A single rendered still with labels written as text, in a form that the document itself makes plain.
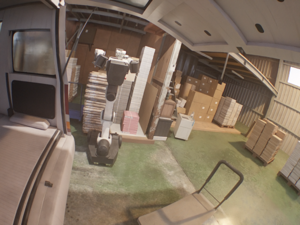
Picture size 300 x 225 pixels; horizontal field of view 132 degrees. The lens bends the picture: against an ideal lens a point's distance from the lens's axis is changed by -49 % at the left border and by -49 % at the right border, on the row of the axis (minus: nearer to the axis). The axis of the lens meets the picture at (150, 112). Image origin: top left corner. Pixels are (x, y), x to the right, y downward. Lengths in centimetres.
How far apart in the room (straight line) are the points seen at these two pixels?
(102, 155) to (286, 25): 196
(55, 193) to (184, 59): 659
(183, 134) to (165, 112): 79
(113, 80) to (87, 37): 476
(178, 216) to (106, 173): 103
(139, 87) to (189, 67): 455
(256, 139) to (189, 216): 358
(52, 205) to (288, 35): 147
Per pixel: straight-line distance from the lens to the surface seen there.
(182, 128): 300
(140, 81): 260
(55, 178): 107
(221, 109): 569
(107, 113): 176
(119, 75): 150
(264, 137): 449
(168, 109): 255
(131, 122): 243
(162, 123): 262
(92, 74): 207
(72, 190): 163
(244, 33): 79
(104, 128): 187
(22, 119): 153
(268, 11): 62
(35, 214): 95
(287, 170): 460
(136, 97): 265
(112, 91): 162
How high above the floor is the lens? 136
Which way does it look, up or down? 19 degrees down
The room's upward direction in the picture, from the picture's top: 16 degrees clockwise
